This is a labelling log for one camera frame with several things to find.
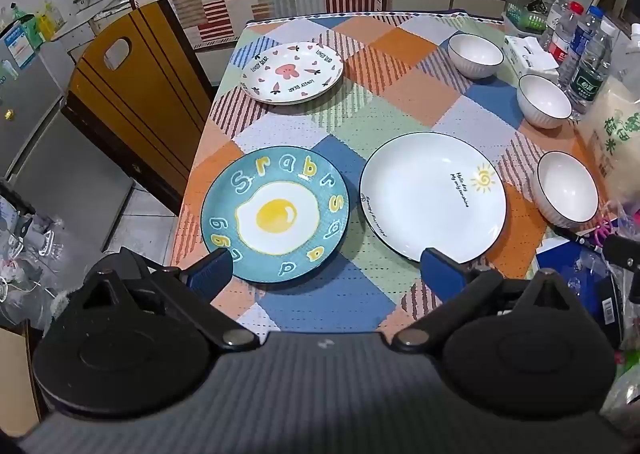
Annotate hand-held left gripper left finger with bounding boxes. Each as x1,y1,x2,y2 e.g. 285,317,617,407
75,248,261,354

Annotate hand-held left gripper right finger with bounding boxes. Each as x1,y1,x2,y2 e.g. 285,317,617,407
390,248,573,354

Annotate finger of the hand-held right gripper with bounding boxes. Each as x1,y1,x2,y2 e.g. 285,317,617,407
602,234,640,275

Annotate teal fried egg plate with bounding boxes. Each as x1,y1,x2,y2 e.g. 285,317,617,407
200,146,350,291

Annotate white bowl dark rim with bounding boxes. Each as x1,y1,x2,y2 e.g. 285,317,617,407
530,150,600,229
516,74,573,129
446,34,505,80

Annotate white pink rabbit print plate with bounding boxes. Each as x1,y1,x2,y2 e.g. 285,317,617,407
239,41,345,106

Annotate pink scissors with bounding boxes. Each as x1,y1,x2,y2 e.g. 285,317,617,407
590,219,618,247

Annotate black marker pen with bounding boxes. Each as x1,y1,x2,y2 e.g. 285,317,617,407
552,225,598,247

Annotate blue box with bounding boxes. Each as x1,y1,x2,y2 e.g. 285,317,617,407
535,239,626,335

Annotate white sun print plate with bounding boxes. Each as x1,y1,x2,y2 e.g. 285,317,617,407
359,132,509,265

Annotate clear bag of rice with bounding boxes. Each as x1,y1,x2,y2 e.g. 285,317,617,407
575,24,640,215

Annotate checked patchwork tablecloth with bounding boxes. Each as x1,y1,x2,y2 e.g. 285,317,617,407
170,8,616,335

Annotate green label water bottle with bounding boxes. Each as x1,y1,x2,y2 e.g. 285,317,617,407
565,21,615,117

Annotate brown wooden chair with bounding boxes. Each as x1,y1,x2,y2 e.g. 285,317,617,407
61,0,217,215

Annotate clear plastic bags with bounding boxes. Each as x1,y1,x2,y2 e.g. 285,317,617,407
0,214,71,315

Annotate grey refrigerator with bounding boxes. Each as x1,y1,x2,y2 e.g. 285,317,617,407
0,34,136,255

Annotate white tissue pack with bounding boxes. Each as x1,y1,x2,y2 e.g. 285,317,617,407
502,35,560,84

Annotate red label water bottle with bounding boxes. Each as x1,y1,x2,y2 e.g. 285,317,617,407
547,1,585,79

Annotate blue label water bottle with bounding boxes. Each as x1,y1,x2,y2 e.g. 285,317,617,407
570,5,603,79

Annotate clear white cap bottle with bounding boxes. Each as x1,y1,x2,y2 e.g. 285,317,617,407
539,0,576,49

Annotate green item clear container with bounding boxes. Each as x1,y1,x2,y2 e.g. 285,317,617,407
505,0,548,34

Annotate yellow detergent bottle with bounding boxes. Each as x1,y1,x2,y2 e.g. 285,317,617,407
37,1,66,39

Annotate green detergent bottle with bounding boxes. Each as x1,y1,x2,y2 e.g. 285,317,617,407
10,4,38,42

